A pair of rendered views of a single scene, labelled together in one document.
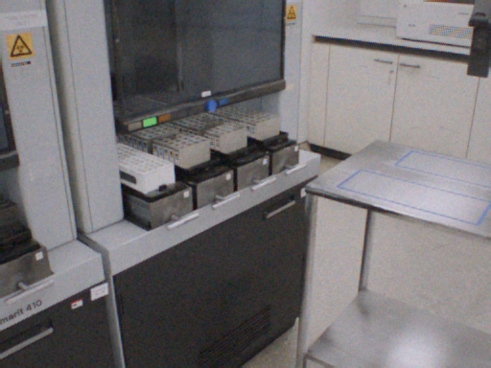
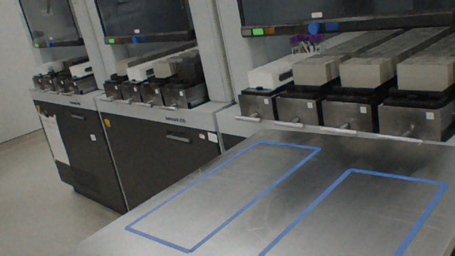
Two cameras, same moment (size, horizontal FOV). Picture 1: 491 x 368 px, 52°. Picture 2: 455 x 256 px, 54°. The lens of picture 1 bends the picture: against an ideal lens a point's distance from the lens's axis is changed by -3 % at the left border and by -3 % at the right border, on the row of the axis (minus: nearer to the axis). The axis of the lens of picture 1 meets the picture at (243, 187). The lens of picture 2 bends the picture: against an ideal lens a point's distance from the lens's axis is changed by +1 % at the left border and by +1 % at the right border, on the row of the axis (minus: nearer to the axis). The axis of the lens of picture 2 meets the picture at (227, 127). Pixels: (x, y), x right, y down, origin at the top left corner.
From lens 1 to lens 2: 1.63 m
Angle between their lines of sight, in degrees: 89
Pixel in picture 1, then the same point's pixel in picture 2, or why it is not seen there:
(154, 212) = (242, 103)
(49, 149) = (208, 35)
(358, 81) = not seen: outside the picture
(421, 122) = not seen: outside the picture
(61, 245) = (223, 101)
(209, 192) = (289, 110)
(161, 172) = (259, 75)
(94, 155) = (233, 48)
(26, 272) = (177, 99)
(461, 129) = not seen: outside the picture
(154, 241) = (244, 126)
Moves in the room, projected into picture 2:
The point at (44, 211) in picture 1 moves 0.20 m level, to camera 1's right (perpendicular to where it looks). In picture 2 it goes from (210, 74) to (203, 89)
